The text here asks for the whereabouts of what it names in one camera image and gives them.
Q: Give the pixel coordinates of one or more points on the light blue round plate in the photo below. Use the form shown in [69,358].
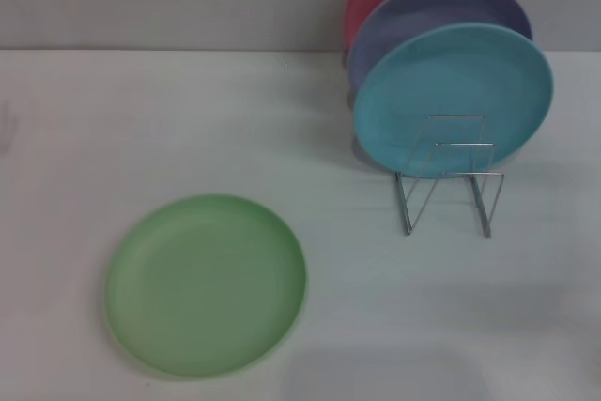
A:
[451,77]

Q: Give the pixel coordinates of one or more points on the purple round plate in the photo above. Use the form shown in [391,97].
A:
[422,16]

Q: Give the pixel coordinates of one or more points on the green round plate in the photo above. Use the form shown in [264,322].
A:
[206,288]

